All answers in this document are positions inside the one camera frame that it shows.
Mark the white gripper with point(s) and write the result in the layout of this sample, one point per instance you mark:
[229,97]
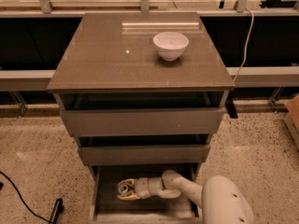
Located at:
[142,187]

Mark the redbull can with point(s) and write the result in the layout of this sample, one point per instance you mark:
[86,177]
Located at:
[123,189]

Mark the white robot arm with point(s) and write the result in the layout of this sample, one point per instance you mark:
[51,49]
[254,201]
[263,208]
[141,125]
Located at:
[220,199]

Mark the grey bottom drawer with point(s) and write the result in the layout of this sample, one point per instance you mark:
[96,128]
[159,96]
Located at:
[107,208]

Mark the grey drawer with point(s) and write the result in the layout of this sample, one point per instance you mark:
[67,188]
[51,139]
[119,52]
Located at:
[136,114]
[133,150]
[107,208]

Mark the grey middle drawer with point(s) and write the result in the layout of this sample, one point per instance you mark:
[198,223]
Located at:
[133,150]

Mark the grey top drawer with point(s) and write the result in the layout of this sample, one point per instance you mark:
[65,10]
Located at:
[136,114]

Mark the grey drawer cabinet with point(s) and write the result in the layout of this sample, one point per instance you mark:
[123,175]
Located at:
[114,53]

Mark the black plug on floor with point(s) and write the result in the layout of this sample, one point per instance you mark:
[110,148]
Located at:
[58,208]

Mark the white ceramic bowl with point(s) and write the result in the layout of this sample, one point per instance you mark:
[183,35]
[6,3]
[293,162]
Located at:
[170,45]

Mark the cardboard box at right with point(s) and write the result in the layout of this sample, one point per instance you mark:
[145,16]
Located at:
[292,118]

